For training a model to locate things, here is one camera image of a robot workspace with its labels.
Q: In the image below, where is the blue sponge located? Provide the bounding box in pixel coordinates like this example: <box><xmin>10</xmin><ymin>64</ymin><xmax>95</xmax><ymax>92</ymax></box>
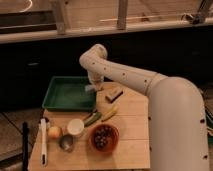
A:
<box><xmin>85</xmin><ymin>85</ymin><xmax>96</xmax><ymax>92</ymax></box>

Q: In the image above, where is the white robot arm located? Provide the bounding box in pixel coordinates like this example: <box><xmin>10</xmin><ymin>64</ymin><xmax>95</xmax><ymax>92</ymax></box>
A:
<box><xmin>79</xmin><ymin>44</ymin><xmax>210</xmax><ymax>171</ymax></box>

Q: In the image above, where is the green plastic tray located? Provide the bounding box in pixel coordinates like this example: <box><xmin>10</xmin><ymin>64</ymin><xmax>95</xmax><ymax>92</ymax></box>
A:
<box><xmin>42</xmin><ymin>76</ymin><xmax>96</xmax><ymax>112</ymax></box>

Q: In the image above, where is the wooden block with dark base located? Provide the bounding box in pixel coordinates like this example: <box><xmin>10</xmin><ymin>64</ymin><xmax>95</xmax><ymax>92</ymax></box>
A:
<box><xmin>105</xmin><ymin>87</ymin><xmax>123</xmax><ymax>103</ymax></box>

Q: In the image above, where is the yellow banana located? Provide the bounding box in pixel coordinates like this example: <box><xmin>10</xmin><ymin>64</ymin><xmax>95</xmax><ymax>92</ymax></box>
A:
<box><xmin>101</xmin><ymin>107</ymin><xmax>118</xmax><ymax>122</ymax></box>

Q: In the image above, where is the green cucumber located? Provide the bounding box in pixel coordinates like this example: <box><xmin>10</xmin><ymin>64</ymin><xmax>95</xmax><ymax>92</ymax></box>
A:
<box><xmin>84</xmin><ymin>112</ymin><xmax>102</xmax><ymax>127</ymax></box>

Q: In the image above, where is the white cup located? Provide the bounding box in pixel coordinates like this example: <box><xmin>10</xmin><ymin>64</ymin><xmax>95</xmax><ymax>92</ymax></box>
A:
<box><xmin>67</xmin><ymin>119</ymin><xmax>84</xmax><ymax>137</ymax></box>

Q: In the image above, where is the orange bowl of grapes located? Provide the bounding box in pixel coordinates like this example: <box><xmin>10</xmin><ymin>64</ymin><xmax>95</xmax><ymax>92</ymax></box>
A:
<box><xmin>88</xmin><ymin>124</ymin><xmax>119</xmax><ymax>154</ymax></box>

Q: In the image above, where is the yellow onion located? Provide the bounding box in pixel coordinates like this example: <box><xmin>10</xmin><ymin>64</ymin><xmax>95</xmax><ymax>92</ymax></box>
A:
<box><xmin>48</xmin><ymin>126</ymin><xmax>63</xmax><ymax>139</ymax></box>

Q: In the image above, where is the metal cup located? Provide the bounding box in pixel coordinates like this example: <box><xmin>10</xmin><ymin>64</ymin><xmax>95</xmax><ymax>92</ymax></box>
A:
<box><xmin>59</xmin><ymin>134</ymin><xmax>74</xmax><ymax>152</ymax></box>

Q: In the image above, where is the black pole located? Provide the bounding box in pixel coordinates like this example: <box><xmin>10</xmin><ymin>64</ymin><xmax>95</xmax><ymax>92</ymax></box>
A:
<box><xmin>22</xmin><ymin>122</ymin><xmax>28</xmax><ymax>171</ymax></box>

